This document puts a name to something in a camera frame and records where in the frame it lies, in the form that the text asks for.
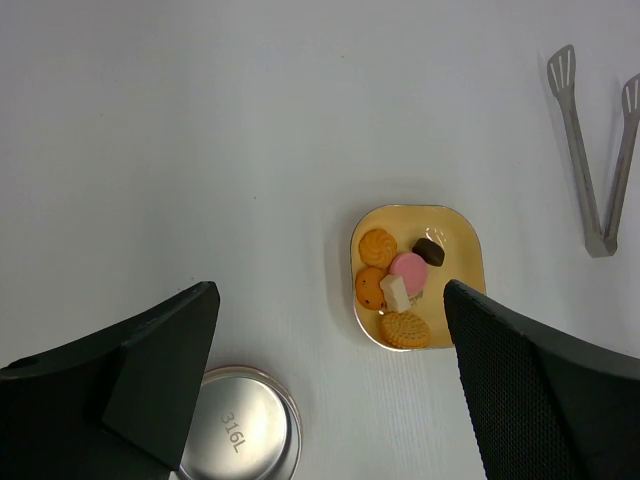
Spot white cube sweet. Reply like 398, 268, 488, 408
380, 274, 411, 313

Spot chocolate chip cookie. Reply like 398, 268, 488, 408
355, 267, 386, 311

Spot round ridged biscuit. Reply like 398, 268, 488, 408
380, 311, 431, 349

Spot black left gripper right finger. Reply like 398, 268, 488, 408
454, 293, 639, 479

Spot steel round lunch box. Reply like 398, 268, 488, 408
172, 365, 302, 480

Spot pink round cookie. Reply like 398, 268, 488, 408
389, 252, 428, 297

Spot dark chocolate piece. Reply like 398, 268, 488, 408
412, 238, 445, 267

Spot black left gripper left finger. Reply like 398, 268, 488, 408
1, 281, 220, 479

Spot metal serving tongs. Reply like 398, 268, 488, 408
546, 44, 640, 259

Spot swirl butter cookie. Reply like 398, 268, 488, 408
358, 228, 397, 269

